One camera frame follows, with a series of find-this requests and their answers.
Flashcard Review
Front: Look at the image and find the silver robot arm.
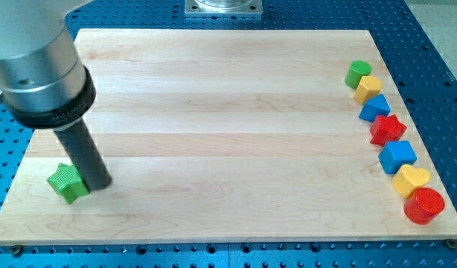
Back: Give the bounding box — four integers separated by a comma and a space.
0, 0, 96, 129

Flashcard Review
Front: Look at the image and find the yellow hexagon block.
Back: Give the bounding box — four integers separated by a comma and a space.
354, 75, 383, 104

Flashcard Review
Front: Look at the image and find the red star block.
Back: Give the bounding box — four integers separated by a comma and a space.
370, 115, 407, 146

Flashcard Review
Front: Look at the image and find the green star block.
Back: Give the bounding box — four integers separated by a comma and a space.
47, 163, 90, 205

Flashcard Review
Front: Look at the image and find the light wooden board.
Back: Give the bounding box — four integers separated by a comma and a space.
0, 28, 457, 245

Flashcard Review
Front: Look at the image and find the green cylinder block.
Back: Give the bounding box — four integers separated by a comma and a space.
345, 60, 372, 89

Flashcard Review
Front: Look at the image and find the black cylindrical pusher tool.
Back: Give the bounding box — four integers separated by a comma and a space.
54, 119, 112, 191

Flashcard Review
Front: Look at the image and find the blue triangle block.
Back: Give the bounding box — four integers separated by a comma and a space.
359, 94, 391, 122

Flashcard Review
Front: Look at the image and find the blue cube block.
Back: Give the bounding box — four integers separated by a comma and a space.
378, 141, 418, 174

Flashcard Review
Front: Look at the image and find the yellow heart block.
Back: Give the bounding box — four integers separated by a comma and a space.
392, 164, 431, 198

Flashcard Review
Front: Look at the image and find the red cylinder block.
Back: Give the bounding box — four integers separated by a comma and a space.
403, 187, 445, 225

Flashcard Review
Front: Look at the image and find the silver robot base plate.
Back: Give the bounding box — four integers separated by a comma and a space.
185, 0, 263, 16

